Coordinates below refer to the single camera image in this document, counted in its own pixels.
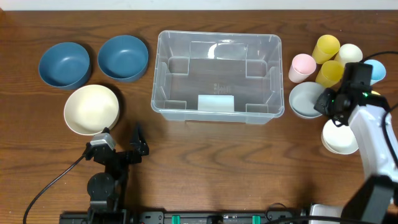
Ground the black mounting rail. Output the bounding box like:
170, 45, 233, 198
59, 208, 304, 224

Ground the clear plastic storage container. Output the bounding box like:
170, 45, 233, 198
151, 30, 285, 124

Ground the right dark blue bowl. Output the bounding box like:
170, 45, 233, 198
97, 35, 149, 82

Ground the light blue plastic cup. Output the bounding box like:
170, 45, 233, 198
364, 59, 386, 85

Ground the black left camera cable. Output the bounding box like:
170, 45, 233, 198
22, 154, 86, 224

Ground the large cream bowl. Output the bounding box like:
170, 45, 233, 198
63, 85, 120, 136

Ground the cream plastic cup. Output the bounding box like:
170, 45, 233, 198
334, 44, 363, 66

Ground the yellow plastic cup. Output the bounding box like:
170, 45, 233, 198
315, 60, 344, 88
312, 34, 340, 64

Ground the pink plastic cup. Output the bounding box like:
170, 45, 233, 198
288, 54, 317, 83

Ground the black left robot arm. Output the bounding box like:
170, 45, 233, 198
83, 124, 149, 212

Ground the small grey bowl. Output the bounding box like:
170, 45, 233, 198
289, 82, 325, 119

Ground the dark blue bowl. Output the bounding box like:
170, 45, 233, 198
38, 42, 91, 90
97, 35, 149, 82

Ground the small white bowl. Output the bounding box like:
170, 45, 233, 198
321, 119, 359, 155

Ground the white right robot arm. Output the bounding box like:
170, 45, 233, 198
308, 62, 397, 223

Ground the left dark blue bowl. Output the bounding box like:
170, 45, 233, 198
38, 42, 91, 90

